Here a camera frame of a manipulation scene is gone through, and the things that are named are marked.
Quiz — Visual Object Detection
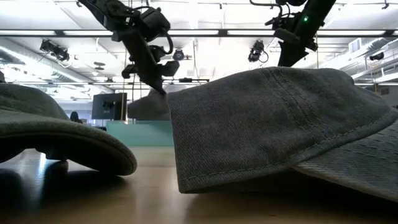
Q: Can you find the large grey denim cap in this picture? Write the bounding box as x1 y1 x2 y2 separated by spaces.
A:
167 66 398 203

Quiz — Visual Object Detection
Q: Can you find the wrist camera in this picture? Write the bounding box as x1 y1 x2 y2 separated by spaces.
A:
266 12 300 32
138 6 172 42

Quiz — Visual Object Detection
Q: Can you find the teal plastic bin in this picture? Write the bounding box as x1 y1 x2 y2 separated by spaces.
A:
105 120 175 147

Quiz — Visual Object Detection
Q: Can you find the black overhead frame bar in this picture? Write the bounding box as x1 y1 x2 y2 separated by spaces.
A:
0 29 398 37

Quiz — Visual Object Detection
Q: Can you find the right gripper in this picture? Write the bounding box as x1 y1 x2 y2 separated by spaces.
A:
273 14 326 68

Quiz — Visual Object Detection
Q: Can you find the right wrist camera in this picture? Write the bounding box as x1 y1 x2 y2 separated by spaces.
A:
266 12 300 32

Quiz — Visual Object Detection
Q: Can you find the round black ceiling camera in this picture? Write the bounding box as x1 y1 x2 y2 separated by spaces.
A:
172 48 186 62

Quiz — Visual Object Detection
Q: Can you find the person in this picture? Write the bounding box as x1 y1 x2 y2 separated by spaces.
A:
69 111 83 124

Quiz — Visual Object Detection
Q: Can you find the distant black rig frame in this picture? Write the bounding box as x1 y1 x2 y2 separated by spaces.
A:
160 77 210 94

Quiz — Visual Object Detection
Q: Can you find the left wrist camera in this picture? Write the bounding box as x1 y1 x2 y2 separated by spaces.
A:
138 6 172 42

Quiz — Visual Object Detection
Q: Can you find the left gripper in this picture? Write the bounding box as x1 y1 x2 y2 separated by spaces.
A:
111 27 180 95

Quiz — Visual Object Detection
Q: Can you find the black ceiling camera with cable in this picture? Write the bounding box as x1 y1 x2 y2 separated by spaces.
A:
248 39 269 63

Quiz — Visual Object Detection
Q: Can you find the black camera on ceiling rail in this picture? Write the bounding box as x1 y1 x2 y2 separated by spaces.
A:
39 39 71 62

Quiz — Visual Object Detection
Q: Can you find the black computer monitor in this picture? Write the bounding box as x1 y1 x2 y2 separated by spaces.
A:
91 92 127 121

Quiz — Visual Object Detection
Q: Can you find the dark green cap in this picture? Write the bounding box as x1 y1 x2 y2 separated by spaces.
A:
0 83 138 177

